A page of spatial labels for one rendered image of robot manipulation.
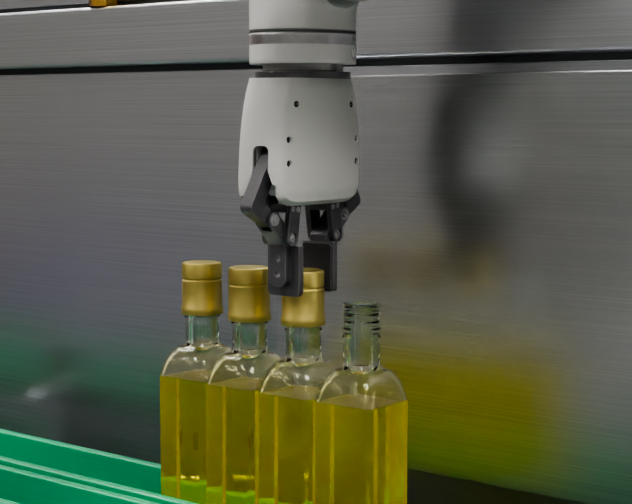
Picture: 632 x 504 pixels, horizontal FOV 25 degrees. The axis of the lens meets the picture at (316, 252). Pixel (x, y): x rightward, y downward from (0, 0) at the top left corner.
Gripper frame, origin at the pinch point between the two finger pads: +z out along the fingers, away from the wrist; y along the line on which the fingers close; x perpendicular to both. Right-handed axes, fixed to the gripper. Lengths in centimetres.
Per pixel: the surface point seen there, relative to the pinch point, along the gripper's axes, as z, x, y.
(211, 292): 2.7, -9.9, 0.1
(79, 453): 20.4, -31.1, -3.7
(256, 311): 3.8, -4.2, 0.8
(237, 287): 1.8, -5.5, 1.7
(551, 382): 9.1, 15.7, -12.1
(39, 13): -23, -47, -13
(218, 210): -2.7, -23.6, -15.4
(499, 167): -7.9, 10.6, -12.1
